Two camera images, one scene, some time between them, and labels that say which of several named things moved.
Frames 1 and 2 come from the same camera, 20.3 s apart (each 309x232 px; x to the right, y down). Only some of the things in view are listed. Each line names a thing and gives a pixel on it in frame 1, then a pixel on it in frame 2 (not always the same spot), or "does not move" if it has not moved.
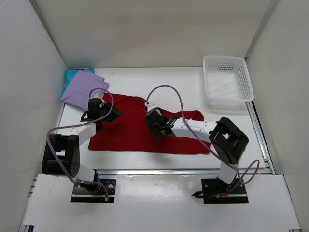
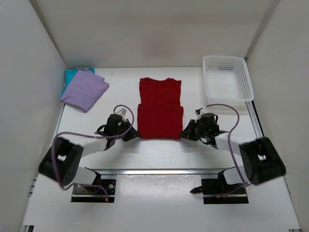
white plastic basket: [227, 82] does not move
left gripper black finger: [114, 113] -> [132, 134]
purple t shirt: [77, 93] does not move
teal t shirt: [69, 74] does not move
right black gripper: [152, 124] -> [192, 130]
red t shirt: [132, 131] -> [160, 115]
